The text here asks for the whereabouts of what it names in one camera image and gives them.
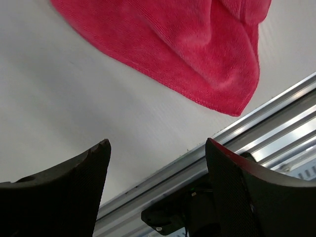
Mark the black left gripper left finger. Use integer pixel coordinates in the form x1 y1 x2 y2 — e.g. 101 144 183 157
0 139 111 237

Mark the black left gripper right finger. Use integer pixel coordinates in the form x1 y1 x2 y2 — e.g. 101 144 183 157
205 138 316 237

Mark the aluminium front rail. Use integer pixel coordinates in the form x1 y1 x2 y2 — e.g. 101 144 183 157
93 75 316 237

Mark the pink microfiber towel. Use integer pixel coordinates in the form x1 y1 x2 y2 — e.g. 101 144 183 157
52 0 271 117

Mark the white slotted cable duct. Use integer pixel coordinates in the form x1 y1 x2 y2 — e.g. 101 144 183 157
288 160 316 181

